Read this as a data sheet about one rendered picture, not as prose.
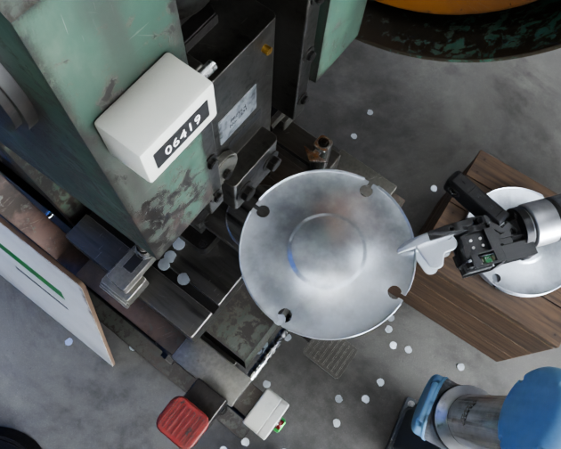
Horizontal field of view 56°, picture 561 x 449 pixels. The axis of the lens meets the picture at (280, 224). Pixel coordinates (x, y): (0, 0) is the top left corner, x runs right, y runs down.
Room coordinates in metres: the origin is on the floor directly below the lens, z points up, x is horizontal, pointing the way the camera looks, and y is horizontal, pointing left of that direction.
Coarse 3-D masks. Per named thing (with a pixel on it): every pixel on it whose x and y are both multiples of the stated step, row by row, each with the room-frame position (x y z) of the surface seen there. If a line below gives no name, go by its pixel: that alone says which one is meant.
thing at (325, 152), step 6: (318, 138) 0.48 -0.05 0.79; (324, 138) 0.48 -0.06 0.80; (318, 144) 0.46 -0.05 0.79; (324, 144) 0.46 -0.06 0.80; (330, 144) 0.47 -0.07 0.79; (318, 150) 0.46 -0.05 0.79; (324, 150) 0.46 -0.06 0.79; (330, 150) 0.47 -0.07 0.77; (324, 156) 0.45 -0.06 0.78; (312, 162) 0.46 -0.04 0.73; (318, 162) 0.45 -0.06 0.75; (312, 168) 0.46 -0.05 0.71; (318, 168) 0.45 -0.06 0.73
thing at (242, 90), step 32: (224, 0) 0.41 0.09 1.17; (192, 32) 0.35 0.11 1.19; (224, 32) 0.37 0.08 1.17; (256, 32) 0.38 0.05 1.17; (224, 64) 0.33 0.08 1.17; (256, 64) 0.37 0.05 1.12; (224, 96) 0.32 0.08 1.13; (256, 96) 0.37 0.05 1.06; (224, 128) 0.32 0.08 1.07; (256, 128) 0.37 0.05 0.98; (224, 160) 0.30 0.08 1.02; (256, 160) 0.33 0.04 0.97; (224, 192) 0.29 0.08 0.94
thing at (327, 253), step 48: (288, 192) 0.37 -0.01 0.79; (336, 192) 0.37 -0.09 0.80; (384, 192) 0.38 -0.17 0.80; (240, 240) 0.27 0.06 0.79; (288, 240) 0.28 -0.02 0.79; (336, 240) 0.29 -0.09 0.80; (384, 240) 0.30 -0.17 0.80; (288, 288) 0.20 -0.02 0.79; (336, 288) 0.21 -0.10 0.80; (384, 288) 0.22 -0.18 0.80; (336, 336) 0.13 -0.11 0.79
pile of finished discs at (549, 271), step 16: (496, 192) 0.63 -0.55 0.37; (512, 192) 0.63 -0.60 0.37; (528, 192) 0.64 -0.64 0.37; (544, 256) 0.47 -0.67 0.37; (560, 256) 0.47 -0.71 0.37; (496, 272) 0.41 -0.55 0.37; (512, 272) 0.41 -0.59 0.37; (528, 272) 0.42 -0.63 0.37; (544, 272) 0.43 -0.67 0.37; (560, 272) 0.43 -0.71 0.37; (496, 288) 0.37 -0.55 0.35; (512, 288) 0.37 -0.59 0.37; (528, 288) 0.38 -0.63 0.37; (544, 288) 0.38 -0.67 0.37
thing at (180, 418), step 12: (180, 396) 0.02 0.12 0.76; (168, 408) 0.00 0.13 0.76; (180, 408) 0.00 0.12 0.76; (192, 408) 0.00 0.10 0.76; (168, 420) -0.02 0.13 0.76; (180, 420) -0.02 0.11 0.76; (192, 420) -0.01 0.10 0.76; (204, 420) -0.01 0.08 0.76; (168, 432) -0.03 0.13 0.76; (180, 432) -0.03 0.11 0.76; (192, 432) -0.03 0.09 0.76; (180, 444) -0.05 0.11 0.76; (192, 444) -0.05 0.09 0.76
